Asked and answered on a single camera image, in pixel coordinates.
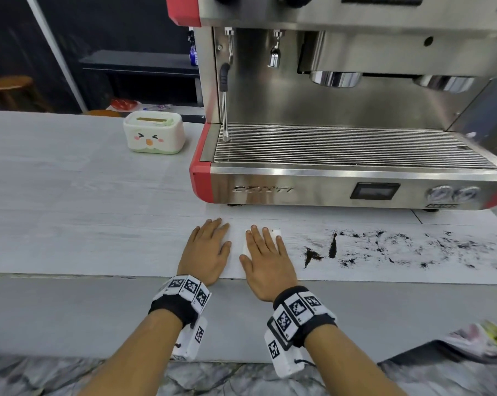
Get steel steam wand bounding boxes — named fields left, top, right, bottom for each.
left=219, top=28, right=235, bottom=142

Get person's left hand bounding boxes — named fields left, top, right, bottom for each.
left=177, top=218, right=233, bottom=287

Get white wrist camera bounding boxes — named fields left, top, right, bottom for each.
left=170, top=316, right=209, bottom=362
left=264, top=329, right=312, bottom=379

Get round wooden stool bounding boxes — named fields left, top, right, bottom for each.
left=0, top=75, right=54, bottom=113

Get steel hot water spout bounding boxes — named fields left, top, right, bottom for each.
left=267, top=29, right=285, bottom=69

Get black marker wristband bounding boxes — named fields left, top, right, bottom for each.
left=267, top=285, right=338, bottom=352
left=148, top=274, right=212, bottom=330

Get white duck face tissue box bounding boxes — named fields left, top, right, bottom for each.
left=123, top=111, right=186, bottom=155

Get blue bottle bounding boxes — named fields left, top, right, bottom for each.
left=187, top=30, right=200, bottom=67

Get white metal pole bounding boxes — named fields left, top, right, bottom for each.
left=24, top=0, right=89, bottom=114

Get person's left forearm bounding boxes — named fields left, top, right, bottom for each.
left=77, top=312, right=184, bottom=396

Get person's right hand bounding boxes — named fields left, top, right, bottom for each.
left=239, top=225, right=299, bottom=304

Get red packet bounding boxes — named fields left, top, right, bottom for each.
left=110, top=98, right=142, bottom=111

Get red steel espresso machine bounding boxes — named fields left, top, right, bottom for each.
left=165, top=0, right=497, bottom=211

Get dark shelf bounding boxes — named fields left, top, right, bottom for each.
left=79, top=49, right=202, bottom=79

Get patterned garment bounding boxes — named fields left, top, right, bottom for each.
left=436, top=309, right=497, bottom=369

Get person's right forearm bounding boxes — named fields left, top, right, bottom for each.
left=304, top=325, right=408, bottom=396

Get round pressure gauge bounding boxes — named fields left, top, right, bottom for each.
left=426, top=185, right=455, bottom=205
left=453, top=185, right=482, bottom=205

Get black machine display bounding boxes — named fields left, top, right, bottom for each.
left=350, top=182, right=401, bottom=202

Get white cloth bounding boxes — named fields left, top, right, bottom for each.
left=242, top=227, right=282, bottom=259

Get spilled coffee grounds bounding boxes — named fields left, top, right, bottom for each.
left=303, top=229, right=497, bottom=271

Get steel group head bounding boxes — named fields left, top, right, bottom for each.
left=411, top=75, right=478, bottom=94
left=308, top=71, right=364, bottom=88

